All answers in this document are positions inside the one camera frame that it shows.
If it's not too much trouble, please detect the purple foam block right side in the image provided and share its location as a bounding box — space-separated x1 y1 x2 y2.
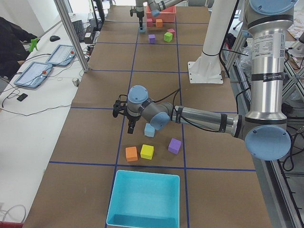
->
168 138 181 154

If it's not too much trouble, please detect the purple foam block left side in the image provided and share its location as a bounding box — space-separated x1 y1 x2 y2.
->
148 34 156 44

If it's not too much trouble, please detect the orange foam block left side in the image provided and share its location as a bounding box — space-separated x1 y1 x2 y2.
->
155 19 163 28

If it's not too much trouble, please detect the orange foam block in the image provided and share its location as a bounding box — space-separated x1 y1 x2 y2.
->
125 146 138 162
155 19 163 28

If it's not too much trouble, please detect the green foam block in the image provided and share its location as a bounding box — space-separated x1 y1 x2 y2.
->
163 32 173 42

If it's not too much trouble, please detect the yellow foam block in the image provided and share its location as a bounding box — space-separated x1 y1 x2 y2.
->
140 144 154 160

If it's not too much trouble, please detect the black smartphone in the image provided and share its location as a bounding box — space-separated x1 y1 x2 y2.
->
17 93 28 102

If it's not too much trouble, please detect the light blue foam block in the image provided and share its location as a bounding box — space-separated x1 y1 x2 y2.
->
139 27 145 33
144 123 155 137

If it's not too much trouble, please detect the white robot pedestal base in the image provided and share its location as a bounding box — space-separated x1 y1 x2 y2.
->
188 0 239 84

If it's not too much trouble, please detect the seated person in black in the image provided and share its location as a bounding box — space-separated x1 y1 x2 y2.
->
0 17 37 81

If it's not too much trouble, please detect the black keyboard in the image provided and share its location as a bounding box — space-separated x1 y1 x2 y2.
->
72 20 84 42

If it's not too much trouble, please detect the magenta foam block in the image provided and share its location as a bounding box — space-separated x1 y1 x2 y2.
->
146 18 153 27

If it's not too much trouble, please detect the pink plastic bin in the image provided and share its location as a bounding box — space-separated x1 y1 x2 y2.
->
145 6 176 23

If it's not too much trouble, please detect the black computer mouse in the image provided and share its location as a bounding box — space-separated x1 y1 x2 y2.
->
49 35 60 42

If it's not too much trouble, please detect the green clamp tool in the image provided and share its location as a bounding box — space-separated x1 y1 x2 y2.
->
28 38 39 52

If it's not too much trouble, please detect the orange foam block right side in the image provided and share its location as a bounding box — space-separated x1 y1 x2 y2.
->
125 146 138 162

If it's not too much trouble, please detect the dark pink foam block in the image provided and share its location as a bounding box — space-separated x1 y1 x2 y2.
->
167 28 175 37

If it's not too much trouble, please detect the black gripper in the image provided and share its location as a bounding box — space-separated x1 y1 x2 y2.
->
113 95 139 134

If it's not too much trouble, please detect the silver robot arm near bin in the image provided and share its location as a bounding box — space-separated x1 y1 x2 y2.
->
113 0 298 161

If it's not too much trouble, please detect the purple foam block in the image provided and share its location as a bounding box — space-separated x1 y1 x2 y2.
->
148 34 156 44
168 138 181 154

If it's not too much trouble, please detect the blue teach pendant tablet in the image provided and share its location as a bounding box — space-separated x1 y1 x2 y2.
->
14 62 53 89
46 45 76 67

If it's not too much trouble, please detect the cyan plastic bin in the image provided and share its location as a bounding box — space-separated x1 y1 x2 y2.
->
106 170 180 228

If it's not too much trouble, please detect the aluminium frame post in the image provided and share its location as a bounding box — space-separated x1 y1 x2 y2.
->
54 0 89 73

